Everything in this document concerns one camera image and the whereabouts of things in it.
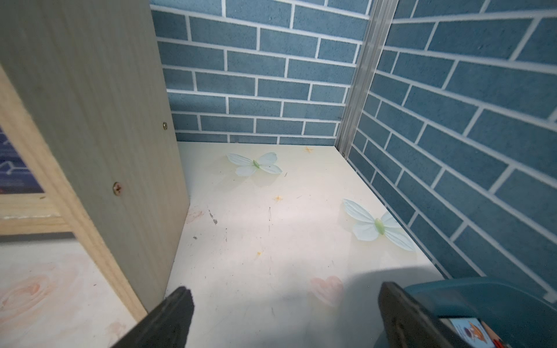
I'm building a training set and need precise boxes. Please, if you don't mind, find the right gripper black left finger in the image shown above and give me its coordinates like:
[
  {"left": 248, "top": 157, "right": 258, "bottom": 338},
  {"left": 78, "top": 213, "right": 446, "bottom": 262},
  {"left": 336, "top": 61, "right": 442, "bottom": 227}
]
[{"left": 113, "top": 287, "right": 194, "bottom": 348}]

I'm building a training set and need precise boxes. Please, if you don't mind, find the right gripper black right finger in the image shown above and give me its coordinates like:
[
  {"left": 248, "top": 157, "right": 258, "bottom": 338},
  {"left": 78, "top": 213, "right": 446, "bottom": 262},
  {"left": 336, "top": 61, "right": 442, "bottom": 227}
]
[{"left": 377, "top": 282, "right": 470, "bottom": 348}]

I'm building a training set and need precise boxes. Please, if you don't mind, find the light wooden bookshelf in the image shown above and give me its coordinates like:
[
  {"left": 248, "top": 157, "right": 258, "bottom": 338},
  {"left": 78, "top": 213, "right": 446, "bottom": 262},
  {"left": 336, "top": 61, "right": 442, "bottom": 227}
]
[{"left": 1, "top": 1, "right": 189, "bottom": 320}]

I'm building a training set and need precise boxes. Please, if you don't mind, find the teal plastic storage bin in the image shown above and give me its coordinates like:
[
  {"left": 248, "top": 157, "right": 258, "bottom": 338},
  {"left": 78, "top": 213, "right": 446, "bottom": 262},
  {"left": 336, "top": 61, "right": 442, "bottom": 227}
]
[{"left": 373, "top": 277, "right": 557, "bottom": 348}]

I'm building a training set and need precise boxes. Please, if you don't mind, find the floral table mat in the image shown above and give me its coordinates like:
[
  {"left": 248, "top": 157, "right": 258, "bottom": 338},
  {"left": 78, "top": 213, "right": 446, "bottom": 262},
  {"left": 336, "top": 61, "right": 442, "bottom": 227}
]
[{"left": 1, "top": 143, "right": 441, "bottom": 347}]

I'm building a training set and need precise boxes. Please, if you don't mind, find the dark blue book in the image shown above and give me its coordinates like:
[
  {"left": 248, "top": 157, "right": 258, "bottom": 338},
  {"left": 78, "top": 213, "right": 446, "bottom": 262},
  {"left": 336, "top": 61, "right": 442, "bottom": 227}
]
[{"left": 0, "top": 130, "right": 44, "bottom": 194}]

